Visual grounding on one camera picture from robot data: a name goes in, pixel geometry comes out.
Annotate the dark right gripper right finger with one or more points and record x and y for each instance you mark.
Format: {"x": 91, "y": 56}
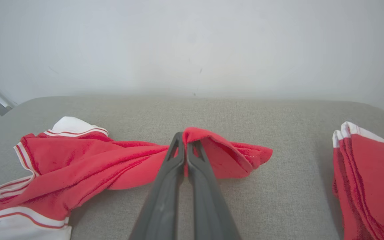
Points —
{"x": 208, "y": 210}

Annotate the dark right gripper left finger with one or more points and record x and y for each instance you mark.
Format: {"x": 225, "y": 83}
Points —
{"x": 162, "y": 206}

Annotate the red shirt white sleeves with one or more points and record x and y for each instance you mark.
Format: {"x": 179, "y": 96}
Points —
{"x": 78, "y": 166}

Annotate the red shorts white hem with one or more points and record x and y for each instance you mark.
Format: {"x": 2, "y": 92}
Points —
{"x": 371, "y": 183}

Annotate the grey fabric sofa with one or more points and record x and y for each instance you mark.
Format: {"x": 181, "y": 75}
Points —
{"x": 278, "y": 200}

